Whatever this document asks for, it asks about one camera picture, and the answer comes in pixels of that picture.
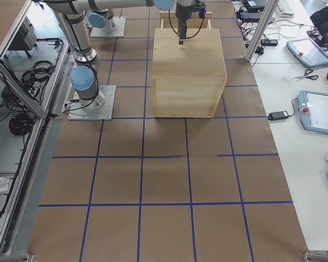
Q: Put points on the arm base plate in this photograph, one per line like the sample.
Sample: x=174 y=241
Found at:
x=118 y=32
x=100 y=109

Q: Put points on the black power adapter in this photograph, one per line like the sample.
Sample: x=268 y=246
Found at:
x=278 y=115

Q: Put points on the aluminium frame post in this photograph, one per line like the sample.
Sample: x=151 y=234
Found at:
x=261 y=26

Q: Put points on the black scissors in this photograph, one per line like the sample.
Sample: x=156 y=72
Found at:
x=307 y=75

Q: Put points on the near teach pendant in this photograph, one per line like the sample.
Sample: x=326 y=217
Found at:
x=313 y=108

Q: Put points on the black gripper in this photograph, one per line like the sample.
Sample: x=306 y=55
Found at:
x=182 y=14

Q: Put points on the teach pendant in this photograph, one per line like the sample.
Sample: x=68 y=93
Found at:
x=313 y=108
x=308 y=52

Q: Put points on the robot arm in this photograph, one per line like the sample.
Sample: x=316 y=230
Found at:
x=102 y=19
x=74 y=26

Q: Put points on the far teach pendant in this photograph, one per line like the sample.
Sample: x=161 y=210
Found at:
x=308 y=52

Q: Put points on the wooden drawer cabinet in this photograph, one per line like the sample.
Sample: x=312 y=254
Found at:
x=188 y=79

